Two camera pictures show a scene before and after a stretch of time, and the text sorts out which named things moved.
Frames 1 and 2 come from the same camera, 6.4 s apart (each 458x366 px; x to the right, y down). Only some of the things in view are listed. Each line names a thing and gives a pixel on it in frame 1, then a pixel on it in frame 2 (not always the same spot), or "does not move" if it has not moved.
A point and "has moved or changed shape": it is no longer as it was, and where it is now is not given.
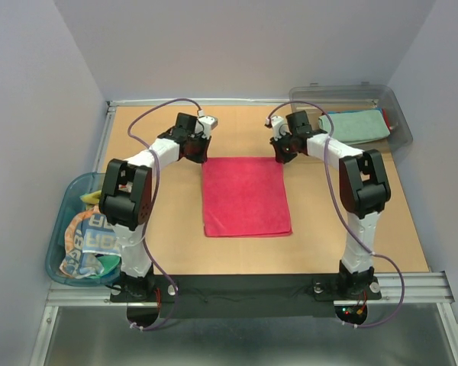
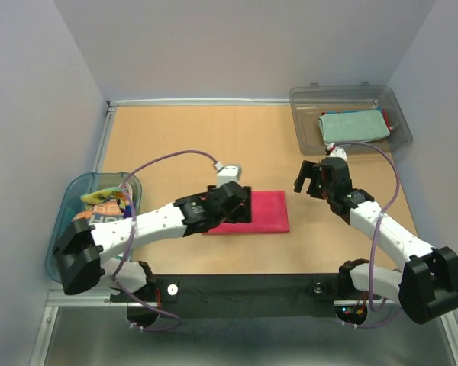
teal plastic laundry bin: (71, 205) does not move
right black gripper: (282, 155) -> (308, 169)
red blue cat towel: (383, 110) does not move
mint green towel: (354, 126) does not move
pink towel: (245, 197) has moved or changed shape
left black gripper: (201, 156) -> (242, 214)
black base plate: (246, 296) does not move
